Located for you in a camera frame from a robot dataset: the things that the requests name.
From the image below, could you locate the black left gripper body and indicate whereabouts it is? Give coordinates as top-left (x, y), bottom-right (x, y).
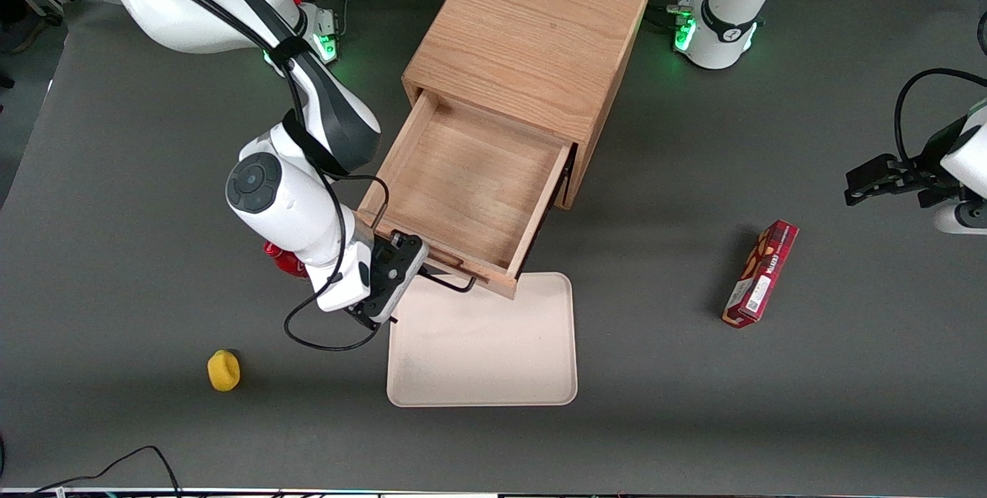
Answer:
top-left (887, 150), bottom-right (963, 210)

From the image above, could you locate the black drawer handle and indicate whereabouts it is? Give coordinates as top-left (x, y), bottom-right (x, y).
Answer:
top-left (370, 193), bottom-right (477, 294)

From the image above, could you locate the wooden drawer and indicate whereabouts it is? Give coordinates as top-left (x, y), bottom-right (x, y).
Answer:
top-left (357, 91), bottom-right (576, 301)

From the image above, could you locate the small red bottle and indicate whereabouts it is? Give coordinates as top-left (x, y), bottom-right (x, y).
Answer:
top-left (264, 241), bottom-right (310, 280)

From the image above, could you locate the beige plastic tray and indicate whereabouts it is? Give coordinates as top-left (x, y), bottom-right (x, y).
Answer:
top-left (386, 272), bottom-right (578, 408)

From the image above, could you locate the red cookie box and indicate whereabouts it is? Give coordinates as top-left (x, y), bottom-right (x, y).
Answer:
top-left (722, 219), bottom-right (800, 329)

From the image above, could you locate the yellow lemon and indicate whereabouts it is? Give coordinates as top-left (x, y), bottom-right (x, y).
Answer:
top-left (207, 349), bottom-right (241, 392)

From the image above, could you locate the wooden cabinet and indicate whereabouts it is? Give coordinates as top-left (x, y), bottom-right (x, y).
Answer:
top-left (402, 0), bottom-right (652, 210)

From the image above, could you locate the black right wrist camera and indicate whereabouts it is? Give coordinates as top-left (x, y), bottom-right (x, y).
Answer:
top-left (369, 236), bottom-right (430, 325)

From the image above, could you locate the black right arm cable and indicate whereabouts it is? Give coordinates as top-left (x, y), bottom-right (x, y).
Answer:
top-left (35, 0), bottom-right (396, 353)

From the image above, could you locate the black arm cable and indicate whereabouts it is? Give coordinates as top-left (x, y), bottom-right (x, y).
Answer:
top-left (894, 68), bottom-right (987, 169)
top-left (35, 0), bottom-right (396, 353)

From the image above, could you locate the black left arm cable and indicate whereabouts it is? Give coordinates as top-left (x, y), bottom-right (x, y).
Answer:
top-left (894, 68), bottom-right (987, 169)

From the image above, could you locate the black table edge cable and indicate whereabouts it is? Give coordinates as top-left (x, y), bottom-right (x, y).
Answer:
top-left (29, 445), bottom-right (183, 498)

